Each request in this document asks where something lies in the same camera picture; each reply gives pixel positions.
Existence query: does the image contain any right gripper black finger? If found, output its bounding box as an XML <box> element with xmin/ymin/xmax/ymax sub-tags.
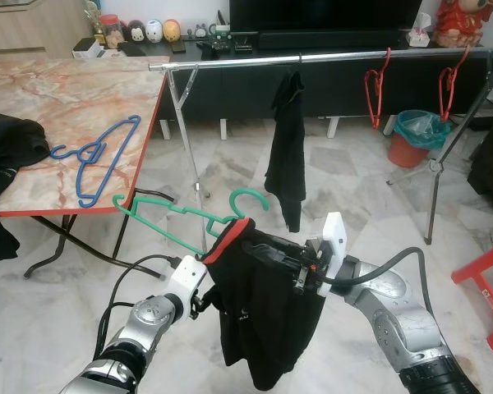
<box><xmin>257</xmin><ymin>245</ymin><xmax>306</xmax><ymax>269</ymax></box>

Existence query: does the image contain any black garment red stripe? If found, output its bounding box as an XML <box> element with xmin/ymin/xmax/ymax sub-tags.
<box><xmin>200</xmin><ymin>217</ymin><xmax>330</xmax><ymax>392</ymax></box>

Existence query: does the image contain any green plastic clothes hanger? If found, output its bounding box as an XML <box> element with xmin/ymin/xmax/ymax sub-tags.
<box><xmin>113</xmin><ymin>188</ymin><xmax>271</xmax><ymax>256</ymax></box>

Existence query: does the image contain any blue plastic clothes hanger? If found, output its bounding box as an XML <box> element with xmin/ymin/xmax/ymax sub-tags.
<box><xmin>49</xmin><ymin>115</ymin><xmax>142</xmax><ymax>208</ymax></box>

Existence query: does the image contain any black polo shirt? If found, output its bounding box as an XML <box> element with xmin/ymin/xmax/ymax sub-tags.
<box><xmin>265</xmin><ymin>70</ymin><xmax>308</xmax><ymax>234</ymax></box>

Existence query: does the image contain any red plastic waste bin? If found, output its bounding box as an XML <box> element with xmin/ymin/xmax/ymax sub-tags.
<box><xmin>388</xmin><ymin>131</ymin><xmax>433</xmax><ymax>169</ymax></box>

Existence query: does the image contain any long black tv cabinet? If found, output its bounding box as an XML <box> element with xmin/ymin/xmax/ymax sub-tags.
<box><xmin>78</xmin><ymin>37</ymin><xmax>493</xmax><ymax>140</ymax></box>

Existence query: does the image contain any green plastic bin liner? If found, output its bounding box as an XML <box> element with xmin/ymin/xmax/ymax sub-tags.
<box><xmin>394</xmin><ymin>109</ymin><xmax>454</xmax><ymax>151</ymax></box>

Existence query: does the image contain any red plastic stool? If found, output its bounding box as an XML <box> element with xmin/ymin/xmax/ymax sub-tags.
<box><xmin>452</xmin><ymin>238</ymin><xmax>493</xmax><ymax>355</ymax></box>

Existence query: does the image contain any silver steel clothes rack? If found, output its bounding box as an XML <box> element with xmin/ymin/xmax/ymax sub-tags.
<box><xmin>148</xmin><ymin>45</ymin><xmax>493</xmax><ymax>247</ymax></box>

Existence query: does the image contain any black remote controls holder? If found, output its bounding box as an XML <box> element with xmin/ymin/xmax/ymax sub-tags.
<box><xmin>205</xmin><ymin>37</ymin><xmax>256</xmax><ymax>53</ymax></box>

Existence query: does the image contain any black soundbar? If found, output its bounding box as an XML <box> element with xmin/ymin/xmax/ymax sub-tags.
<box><xmin>259</xmin><ymin>30</ymin><xmax>412</xmax><ymax>50</ymax></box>

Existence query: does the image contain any black clothes pile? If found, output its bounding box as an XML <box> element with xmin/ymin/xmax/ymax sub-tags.
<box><xmin>0</xmin><ymin>113</ymin><xmax>50</xmax><ymax>272</ymax></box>

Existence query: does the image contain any black flat television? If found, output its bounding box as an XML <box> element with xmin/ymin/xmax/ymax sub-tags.
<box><xmin>229</xmin><ymin>0</ymin><xmax>424</xmax><ymax>34</ymax></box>

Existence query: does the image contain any yellow red round plush toy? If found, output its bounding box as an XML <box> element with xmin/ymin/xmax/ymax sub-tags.
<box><xmin>163</xmin><ymin>18</ymin><xmax>182</xmax><ymax>42</ymax></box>

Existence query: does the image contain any white tissue box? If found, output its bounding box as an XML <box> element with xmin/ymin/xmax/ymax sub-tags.
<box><xmin>407</xmin><ymin>16</ymin><xmax>435</xmax><ymax>48</ymax></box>

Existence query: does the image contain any white blue round plush toy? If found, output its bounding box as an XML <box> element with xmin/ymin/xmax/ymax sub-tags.
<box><xmin>145</xmin><ymin>18</ymin><xmax>164</xmax><ymax>44</ymax></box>

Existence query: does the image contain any black white round plush toy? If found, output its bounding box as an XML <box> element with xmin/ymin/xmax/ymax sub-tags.
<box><xmin>127</xmin><ymin>21</ymin><xmax>147</xmax><ymax>44</ymax></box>

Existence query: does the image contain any red gold figurine statue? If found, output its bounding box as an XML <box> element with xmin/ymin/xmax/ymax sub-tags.
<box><xmin>434</xmin><ymin>0</ymin><xmax>486</xmax><ymax>48</ymax></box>

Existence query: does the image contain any gold blue trophy ornament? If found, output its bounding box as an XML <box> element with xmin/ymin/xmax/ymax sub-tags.
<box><xmin>84</xmin><ymin>0</ymin><xmax>106</xmax><ymax>44</ymax></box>

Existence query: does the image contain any light wooden sideboard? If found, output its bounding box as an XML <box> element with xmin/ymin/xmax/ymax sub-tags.
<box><xmin>0</xmin><ymin>0</ymin><xmax>95</xmax><ymax>58</ymax></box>

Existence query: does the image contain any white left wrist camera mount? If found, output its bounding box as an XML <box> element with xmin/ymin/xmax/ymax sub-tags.
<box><xmin>162</xmin><ymin>256</ymin><xmax>209</xmax><ymax>318</ymax></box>

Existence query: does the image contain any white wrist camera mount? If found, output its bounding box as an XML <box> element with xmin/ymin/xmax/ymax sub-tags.
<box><xmin>316</xmin><ymin>212</ymin><xmax>348</xmax><ymax>297</ymax></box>
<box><xmin>162</xmin><ymin>256</ymin><xmax>209</xmax><ymax>318</ymax></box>

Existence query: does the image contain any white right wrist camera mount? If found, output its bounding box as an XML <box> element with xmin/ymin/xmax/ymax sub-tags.
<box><xmin>316</xmin><ymin>212</ymin><xmax>348</xmax><ymax>297</ymax></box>

